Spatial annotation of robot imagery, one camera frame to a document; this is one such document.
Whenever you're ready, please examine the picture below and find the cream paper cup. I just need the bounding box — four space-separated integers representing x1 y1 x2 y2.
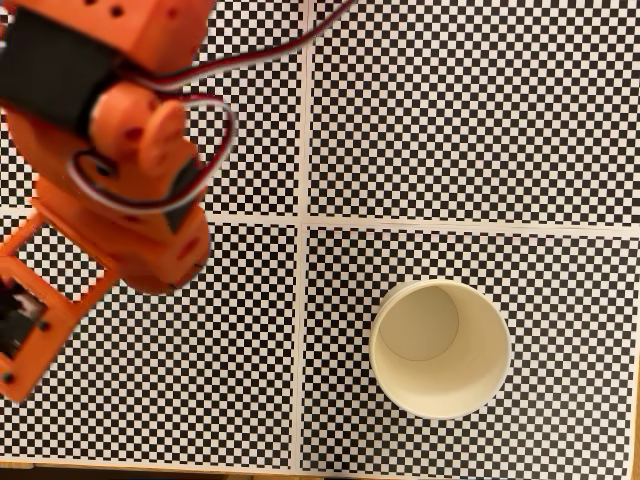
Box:
369 279 512 421

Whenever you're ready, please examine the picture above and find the orange camera mount with board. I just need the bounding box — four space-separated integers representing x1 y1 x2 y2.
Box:
0 212 122 404

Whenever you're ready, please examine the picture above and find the red white servo wire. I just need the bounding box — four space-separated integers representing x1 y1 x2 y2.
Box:
65 0 357 216

